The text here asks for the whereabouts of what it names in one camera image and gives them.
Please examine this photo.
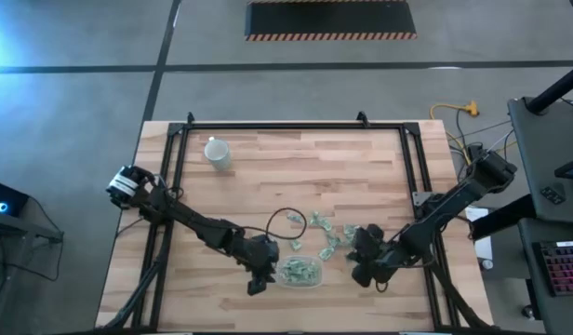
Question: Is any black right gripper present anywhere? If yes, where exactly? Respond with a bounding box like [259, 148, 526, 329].
[346, 244, 399, 288]

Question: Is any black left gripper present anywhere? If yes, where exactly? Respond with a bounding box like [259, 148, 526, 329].
[237, 240, 281, 297]

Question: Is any clear plastic bin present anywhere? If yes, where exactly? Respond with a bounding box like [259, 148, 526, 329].
[275, 254, 324, 288]

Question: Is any white box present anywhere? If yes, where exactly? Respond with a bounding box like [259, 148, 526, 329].
[472, 234, 495, 261]

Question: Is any white paper sheet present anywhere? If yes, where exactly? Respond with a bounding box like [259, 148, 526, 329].
[463, 206, 490, 223]

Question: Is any white cup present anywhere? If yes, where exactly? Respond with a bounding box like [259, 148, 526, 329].
[203, 136, 233, 172]

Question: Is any black desk beam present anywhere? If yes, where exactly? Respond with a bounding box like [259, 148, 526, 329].
[470, 194, 537, 242]

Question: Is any dark grey keyboard desk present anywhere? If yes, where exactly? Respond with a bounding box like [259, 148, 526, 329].
[517, 217, 573, 335]

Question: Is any black keyboard pink backlight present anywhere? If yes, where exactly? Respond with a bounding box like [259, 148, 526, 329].
[537, 240, 573, 298]

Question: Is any small black controller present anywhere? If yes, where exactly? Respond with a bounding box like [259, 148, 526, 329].
[540, 183, 566, 206]

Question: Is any black desk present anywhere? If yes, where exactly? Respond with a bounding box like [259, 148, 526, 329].
[507, 96, 573, 224]

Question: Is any dark tablet screen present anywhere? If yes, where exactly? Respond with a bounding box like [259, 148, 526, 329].
[553, 155, 573, 181]

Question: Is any dark grey equipment stand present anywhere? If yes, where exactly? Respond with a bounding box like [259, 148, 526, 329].
[0, 211, 65, 244]

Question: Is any black pole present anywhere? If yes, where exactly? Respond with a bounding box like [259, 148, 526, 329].
[526, 60, 573, 115]

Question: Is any black hazard-striped floor mat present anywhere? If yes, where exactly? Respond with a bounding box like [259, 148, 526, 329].
[244, 0, 418, 42]

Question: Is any black computer blue light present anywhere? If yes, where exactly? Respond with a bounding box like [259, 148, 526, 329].
[0, 178, 30, 218]

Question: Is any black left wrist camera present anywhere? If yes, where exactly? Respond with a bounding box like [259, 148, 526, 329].
[251, 234, 276, 252]

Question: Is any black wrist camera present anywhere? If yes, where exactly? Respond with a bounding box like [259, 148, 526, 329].
[251, 234, 276, 252]
[353, 223, 385, 247]

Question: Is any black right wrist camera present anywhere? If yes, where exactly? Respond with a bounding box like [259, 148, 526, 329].
[353, 223, 385, 247]

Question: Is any black looped camera cable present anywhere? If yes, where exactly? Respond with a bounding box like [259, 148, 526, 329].
[265, 207, 308, 241]

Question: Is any black aluminium table frame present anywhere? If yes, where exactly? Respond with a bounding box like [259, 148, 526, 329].
[130, 121, 460, 331]

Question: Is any black floor cable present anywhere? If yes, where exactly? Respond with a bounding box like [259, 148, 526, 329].
[452, 109, 483, 181]

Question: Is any grey floor cable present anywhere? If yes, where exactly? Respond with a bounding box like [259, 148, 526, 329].
[453, 119, 513, 141]

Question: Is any yellow extension cord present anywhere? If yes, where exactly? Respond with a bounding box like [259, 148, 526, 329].
[429, 100, 481, 167]

